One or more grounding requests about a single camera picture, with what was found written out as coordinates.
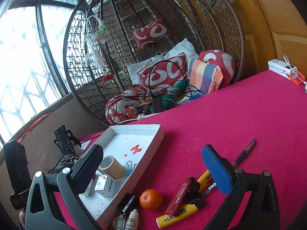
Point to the green cloth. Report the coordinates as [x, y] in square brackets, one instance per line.
[169, 98]

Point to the black power adapter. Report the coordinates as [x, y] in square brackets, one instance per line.
[157, 105]

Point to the plaid colourful cushion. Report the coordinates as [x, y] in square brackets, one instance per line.
[204, 76]

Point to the small white medicine box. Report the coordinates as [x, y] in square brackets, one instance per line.
[105, 185]

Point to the brown tape roll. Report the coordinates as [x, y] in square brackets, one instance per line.
[109, 165]

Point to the white tray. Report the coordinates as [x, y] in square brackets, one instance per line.
[136, 143]

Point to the small dropper bottle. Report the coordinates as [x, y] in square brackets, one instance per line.
[132, 220]

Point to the magenta tablecloth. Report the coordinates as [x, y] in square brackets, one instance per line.
[267, 108]

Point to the yellow lighter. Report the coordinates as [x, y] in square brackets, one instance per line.
[207, 184]
[187, 210]

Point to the flower character acrylic charm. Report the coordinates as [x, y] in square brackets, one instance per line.
[119, 222]

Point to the dreamcatcher with flowers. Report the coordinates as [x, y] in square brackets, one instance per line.
[96, 37]

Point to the white power bank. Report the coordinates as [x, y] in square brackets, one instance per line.
[282, 68]

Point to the window with grille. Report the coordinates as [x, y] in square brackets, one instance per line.
[32, 69]

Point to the red white headrest pillow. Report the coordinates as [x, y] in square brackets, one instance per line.
[150, 33]

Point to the red white round cushion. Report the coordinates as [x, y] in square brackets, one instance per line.
[223, 60]

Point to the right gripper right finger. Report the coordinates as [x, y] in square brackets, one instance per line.
[262, 210]

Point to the red white seat cushion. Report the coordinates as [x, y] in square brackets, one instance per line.
[126, 105]

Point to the red white back cushion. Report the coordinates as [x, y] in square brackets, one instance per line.
[164, 75]

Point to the black pen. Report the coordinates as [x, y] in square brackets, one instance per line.
[245, 153]

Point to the orange tangerine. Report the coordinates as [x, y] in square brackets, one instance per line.
[151, 199]

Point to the black cat phone stand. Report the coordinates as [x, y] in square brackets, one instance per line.
[75, 149]

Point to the white power strip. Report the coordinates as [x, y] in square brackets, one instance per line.
[142, 116]

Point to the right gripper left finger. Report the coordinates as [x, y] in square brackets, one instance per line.
[42, 211]

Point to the smartphone on stand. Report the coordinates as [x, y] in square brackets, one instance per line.
[63, 142]

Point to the wicker hanging egg chair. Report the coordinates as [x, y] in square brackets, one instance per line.
[207, 24]

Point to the blue binder clip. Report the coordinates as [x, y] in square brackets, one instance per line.
[130, 168]

